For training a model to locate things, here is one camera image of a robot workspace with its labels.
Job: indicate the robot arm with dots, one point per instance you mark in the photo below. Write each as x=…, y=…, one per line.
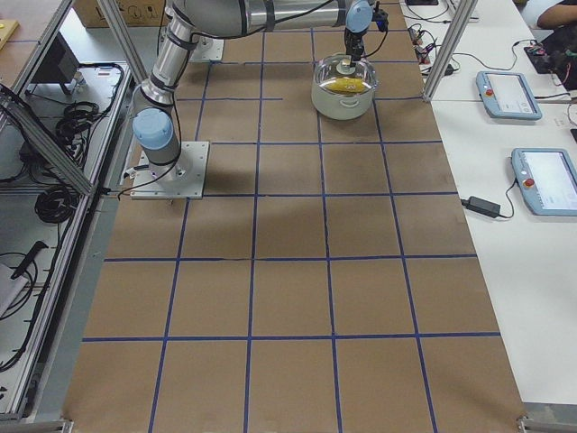
x=153, y=100

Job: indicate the person forearm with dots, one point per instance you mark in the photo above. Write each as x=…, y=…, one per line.
x=558, y=15

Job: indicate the pale green steel pot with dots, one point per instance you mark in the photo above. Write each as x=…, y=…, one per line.
x=339, y=107

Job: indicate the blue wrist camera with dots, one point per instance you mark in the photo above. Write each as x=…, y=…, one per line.
x=381, y=19

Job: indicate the teach pendant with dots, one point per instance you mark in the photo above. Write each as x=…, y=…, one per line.
x=507, y=95
x=547, y=180

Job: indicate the left aluminium frame post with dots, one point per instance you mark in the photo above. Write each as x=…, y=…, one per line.
x=119, y=29

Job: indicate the black monitor box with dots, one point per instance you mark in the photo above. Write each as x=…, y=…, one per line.
x=59, y=66

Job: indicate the aluminium frame diagonal strut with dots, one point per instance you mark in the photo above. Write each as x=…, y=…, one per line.
x=43, y=141

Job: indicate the glass pot lid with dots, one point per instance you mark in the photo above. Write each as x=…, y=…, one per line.
x=340, y=65

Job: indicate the black power adapter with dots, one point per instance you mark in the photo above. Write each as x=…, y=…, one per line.
x=481, y=206

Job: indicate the yellow corn cob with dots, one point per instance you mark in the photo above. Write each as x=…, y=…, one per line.
x=345, y=85

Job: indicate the aluminium frame post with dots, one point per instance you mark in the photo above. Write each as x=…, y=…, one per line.
x=119, y=29
x=451, y=39

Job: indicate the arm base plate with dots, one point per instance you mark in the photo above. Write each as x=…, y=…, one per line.
x=207, y=50
x=185, y=180

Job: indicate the lower teach pendant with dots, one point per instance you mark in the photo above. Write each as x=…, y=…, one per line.
x=547, y=180

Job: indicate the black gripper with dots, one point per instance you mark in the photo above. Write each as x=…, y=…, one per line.
x=352, y=40

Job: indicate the upper teach pendant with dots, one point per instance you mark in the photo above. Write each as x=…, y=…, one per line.
x=507, y=95

